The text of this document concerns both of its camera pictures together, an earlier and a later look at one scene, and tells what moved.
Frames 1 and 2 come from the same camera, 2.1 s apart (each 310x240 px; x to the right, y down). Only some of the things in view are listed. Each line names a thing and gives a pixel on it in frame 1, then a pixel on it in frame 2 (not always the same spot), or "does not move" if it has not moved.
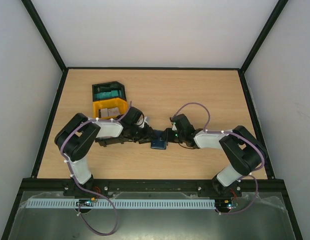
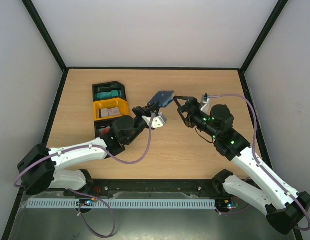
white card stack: x=108 y=112 does not move
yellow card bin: x=111 y=103 does not move
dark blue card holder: x=159 y=139 → x=164 y=98
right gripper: x=169 y=134 → x=188 y=112
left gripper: x=146 y=136 → x=146 y=111
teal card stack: x=114 y=93 does not move
